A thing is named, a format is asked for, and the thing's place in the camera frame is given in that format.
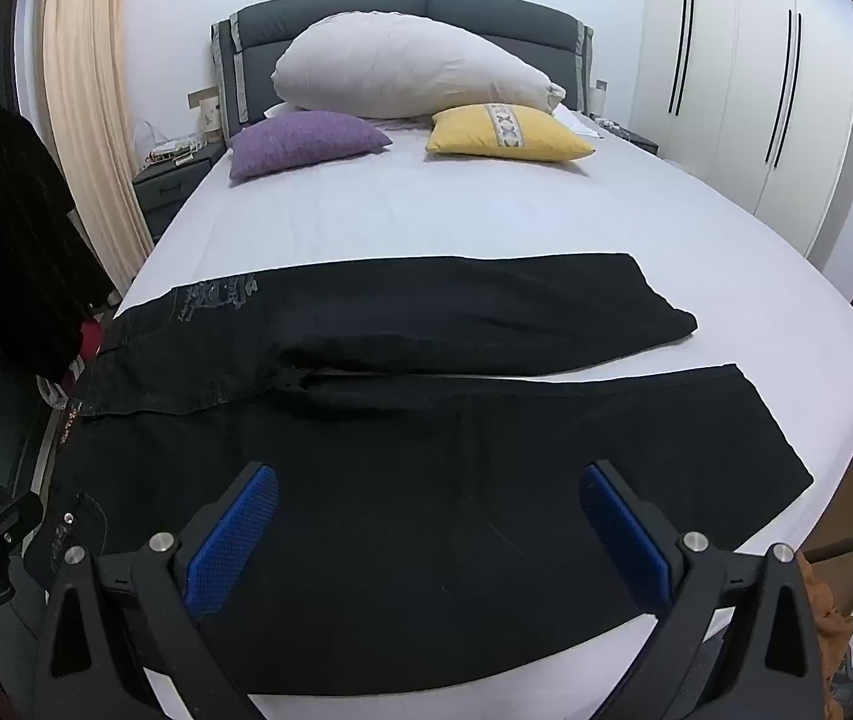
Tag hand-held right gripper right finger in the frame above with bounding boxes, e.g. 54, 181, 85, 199
578, 460, 825, 720

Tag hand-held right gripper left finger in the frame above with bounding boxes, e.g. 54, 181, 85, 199
32, 463, 281, 720

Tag black pants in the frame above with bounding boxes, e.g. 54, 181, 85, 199
23, 253, 815, 697

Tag red cloth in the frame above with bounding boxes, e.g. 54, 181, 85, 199
77, 315, 104, 361

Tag orange cloth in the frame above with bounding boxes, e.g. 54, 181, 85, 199
797, 551, 853, 720

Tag dark hanging garment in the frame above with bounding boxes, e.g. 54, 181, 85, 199
0, 106, 116, 383

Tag dark grey nightstand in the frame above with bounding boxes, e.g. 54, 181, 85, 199
132, 144, 228, 245
587, 114, 660, 158

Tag bed with white sheet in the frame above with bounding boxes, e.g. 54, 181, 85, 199
0, 101, 853, 720

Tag clutter of small things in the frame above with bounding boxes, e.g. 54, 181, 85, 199
142, 131, 198, 166

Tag purple cushion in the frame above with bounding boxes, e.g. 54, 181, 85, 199
229, 110, 394, 181

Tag small beige board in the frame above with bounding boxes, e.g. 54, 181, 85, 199
187, 88, 221, 137

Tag beige curtain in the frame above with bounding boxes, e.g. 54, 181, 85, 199
36, 0, 157, 293

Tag yellow cushion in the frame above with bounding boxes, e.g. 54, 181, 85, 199
426, 103, 597, 162

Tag white wardrobe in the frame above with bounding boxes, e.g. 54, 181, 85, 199
632, 0, 853, 293

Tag large white pillow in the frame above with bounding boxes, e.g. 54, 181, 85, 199
271, 11, 567, 121

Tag grey padded headboard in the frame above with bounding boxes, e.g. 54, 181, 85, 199
210, 0, 594, 137

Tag black wardrobe handle pair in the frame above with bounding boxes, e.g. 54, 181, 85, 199
670, 0, 696, 117
764, 9, 803, 167

